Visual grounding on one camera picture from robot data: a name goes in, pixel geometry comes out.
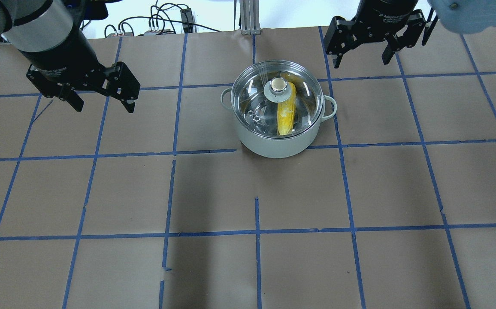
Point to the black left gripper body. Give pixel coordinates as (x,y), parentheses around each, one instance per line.
(60,56)

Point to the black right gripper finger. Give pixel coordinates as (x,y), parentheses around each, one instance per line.
(340,52)
(393,46)

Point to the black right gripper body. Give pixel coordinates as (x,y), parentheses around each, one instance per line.
(384,15)

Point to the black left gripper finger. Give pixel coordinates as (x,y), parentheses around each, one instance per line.
(129,102)
(70,96)

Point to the glass pot lid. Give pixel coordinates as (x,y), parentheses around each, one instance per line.
(260,87)

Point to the yellow corn cob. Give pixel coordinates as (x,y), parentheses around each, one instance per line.
(286,113)

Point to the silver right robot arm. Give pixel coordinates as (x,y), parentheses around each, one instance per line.
(458,16)

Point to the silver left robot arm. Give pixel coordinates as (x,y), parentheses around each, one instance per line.
(48,34)

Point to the pale green cooking pot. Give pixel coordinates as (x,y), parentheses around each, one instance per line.
(278,148)

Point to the aluminium frame post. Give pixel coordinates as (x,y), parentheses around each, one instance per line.
(249,17)

